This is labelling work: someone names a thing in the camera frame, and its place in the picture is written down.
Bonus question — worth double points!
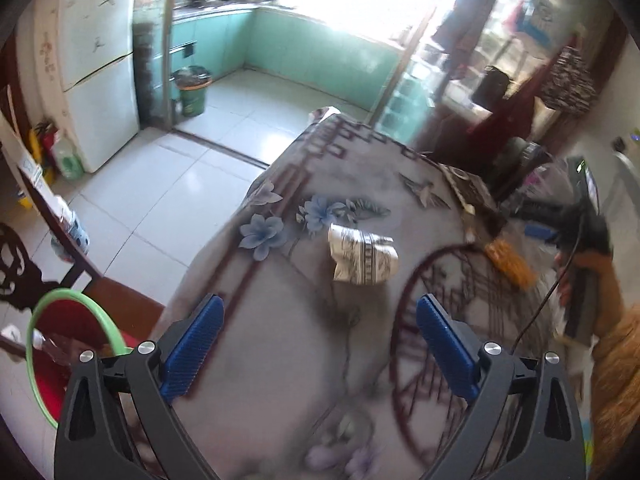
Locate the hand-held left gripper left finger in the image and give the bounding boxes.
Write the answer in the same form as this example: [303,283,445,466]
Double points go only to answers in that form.
[52,294,225,480]

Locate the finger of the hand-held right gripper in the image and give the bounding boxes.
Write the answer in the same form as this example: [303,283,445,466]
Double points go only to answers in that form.
[522,222,558,242]
[510,200,566,221]

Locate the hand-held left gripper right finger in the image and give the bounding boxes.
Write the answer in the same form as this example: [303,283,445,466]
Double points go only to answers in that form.
[416,294,587,480]

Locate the black white patterned wrapper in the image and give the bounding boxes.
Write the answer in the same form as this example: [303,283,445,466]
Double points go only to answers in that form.
[327,224,400,287]

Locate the red bucket with green rim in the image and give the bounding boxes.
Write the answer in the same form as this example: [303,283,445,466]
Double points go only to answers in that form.
[26,289,136,428]

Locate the green trash bin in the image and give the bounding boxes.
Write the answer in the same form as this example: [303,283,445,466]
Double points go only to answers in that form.
[172,65,213,118]

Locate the zip bag of orange snacks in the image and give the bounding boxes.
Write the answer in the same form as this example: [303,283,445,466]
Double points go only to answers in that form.
[482,160,576,291]

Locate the dark patterned box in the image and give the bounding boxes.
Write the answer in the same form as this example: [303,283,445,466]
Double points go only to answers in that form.
[440,162,501,211]

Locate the dark carved wooden chair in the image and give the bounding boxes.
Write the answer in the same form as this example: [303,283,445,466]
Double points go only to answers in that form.
[0,110,166,356]

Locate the dark red garment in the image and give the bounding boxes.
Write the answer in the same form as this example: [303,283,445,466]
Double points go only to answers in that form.
[467,55,561,151]

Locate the small black bag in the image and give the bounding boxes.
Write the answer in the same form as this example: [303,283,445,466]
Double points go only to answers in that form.
[472,65,511,108]

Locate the black white patterned bag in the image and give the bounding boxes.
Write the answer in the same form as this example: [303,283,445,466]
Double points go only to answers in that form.
[537,45,601,118]

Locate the blue white hanging bag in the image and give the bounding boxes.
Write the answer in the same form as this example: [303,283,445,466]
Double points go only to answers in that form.
[515,0,556,36]

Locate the green plastic jug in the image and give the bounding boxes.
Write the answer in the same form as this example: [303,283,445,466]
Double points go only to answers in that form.
[52,132,85,181]

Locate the red fire extinguisher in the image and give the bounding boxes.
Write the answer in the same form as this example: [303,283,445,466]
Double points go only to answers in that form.
[30,120,58,183]

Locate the teal lower kitchen cabinets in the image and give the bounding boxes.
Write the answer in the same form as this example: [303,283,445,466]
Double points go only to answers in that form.
[170,2,416,113]

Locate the white refrigerator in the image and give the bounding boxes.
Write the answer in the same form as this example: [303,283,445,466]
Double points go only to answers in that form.
[32,0,141,175]

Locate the black cable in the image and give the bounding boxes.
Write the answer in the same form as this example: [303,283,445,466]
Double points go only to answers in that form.
[510,200,586,356]

